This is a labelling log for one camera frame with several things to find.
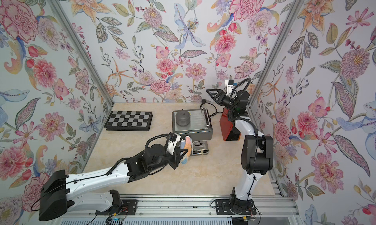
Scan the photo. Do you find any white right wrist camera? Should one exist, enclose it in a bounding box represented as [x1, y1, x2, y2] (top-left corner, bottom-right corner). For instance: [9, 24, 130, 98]
[224, 79, 234, 95]

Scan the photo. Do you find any red capsule coffee machine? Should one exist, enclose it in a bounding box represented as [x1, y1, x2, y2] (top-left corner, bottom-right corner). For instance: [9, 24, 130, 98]
[219, 109, 241, 141]

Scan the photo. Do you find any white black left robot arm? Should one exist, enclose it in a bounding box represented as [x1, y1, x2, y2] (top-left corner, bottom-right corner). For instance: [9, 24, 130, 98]
[32, 133, 192, 222]

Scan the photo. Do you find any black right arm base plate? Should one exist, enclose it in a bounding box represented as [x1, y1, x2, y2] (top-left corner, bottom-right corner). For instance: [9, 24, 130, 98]
[211, 199, 258, 216]

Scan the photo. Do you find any grey steel coffee machine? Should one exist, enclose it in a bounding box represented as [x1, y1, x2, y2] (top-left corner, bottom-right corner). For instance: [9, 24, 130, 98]
[172, 108, 213, 156]

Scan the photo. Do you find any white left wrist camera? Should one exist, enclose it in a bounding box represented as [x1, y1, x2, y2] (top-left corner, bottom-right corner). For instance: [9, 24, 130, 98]
[167, 133, 181, 155]

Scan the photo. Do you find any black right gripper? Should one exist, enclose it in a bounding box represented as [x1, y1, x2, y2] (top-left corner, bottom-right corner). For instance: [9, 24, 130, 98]
[208, 91, 238, 114]

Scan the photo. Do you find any black white checkerboard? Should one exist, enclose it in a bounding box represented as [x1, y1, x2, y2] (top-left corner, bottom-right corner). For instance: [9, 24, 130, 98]
[104, 111, 153, 131]

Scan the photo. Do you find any aluminium front frame rail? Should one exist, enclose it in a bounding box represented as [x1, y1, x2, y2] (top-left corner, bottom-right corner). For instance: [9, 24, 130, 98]
[48, 194, 300, 219]

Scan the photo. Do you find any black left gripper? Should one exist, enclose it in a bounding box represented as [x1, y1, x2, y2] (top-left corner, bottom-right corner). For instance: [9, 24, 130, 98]
[148, 146, 190, 172]

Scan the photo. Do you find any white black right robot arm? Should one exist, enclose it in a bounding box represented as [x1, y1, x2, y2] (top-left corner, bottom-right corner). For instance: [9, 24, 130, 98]
[206, 78, 274, 216]

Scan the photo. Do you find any black coffee machine power cable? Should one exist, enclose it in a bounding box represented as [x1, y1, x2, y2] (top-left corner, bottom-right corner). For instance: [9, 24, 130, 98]
[201, 99, 222, 118]

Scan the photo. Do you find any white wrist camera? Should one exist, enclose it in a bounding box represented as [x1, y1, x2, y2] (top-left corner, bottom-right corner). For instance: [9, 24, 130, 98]
[167, 133, 181, 155]
[224, 79, 234, 95]

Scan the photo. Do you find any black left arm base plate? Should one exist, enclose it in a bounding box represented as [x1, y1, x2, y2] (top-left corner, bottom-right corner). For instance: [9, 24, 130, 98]
[95, 199, 138, 216]

